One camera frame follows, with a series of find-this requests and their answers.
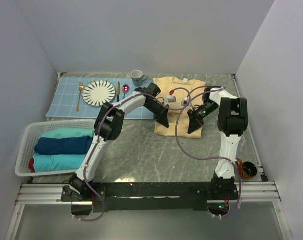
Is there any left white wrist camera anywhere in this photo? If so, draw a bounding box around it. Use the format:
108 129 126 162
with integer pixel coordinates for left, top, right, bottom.
165 95 177 104

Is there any purple cable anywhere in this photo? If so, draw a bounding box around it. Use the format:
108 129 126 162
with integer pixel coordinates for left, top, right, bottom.
73 87 192 223
175 86 243 219

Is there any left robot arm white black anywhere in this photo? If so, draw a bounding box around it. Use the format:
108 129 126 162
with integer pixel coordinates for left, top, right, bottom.
68 83 170 201

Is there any teal folded shirt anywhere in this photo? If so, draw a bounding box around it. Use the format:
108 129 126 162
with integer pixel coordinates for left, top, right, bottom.
41 128 94 139

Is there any cream yellow t shirt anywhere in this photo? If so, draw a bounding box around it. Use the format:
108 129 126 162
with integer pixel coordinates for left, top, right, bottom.
153 76 206 139

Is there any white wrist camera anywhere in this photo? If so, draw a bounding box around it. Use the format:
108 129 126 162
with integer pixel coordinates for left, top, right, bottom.
181 97 191 107
165 95 177 104

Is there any green handled knife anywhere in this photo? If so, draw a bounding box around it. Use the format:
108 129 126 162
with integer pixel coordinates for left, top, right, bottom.
116 81 121 102

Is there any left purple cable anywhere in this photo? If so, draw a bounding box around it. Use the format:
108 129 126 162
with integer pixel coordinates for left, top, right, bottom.
73 87 192 223

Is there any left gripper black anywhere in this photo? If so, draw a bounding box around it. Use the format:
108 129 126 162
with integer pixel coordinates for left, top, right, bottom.
144 100 169 128

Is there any white plastic basket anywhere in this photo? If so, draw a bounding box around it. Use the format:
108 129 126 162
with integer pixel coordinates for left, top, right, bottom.
15 119 95 177

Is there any gold fork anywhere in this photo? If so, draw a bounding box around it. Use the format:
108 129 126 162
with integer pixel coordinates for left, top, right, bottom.
76 82 84 112

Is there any dark blue rolled shirt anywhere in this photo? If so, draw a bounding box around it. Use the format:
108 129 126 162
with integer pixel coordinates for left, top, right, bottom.
34 136 93 155

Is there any aluminium frame rail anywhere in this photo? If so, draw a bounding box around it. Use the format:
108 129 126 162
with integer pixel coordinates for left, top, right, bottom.
15 182 281 205

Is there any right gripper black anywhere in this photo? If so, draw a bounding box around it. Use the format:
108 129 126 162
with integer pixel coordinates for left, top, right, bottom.
187 101 219 134

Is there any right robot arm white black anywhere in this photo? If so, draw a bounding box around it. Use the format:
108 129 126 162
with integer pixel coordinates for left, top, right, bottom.
187 86 248 200

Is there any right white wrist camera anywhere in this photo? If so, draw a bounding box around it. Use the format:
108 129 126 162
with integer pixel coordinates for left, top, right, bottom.
181 97 191 107

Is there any dark bowl orange inside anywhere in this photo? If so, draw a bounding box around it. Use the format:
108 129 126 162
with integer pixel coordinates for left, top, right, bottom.
236 158 258 180

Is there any grey mug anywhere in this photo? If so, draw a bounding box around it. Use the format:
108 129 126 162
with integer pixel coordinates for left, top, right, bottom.
130 70 148 87

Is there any striped white plate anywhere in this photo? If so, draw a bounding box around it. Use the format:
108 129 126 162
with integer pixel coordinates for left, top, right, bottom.
82 80 117 107

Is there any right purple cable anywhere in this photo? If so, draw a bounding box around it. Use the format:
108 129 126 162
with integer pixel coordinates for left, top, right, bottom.
175 86 243 219

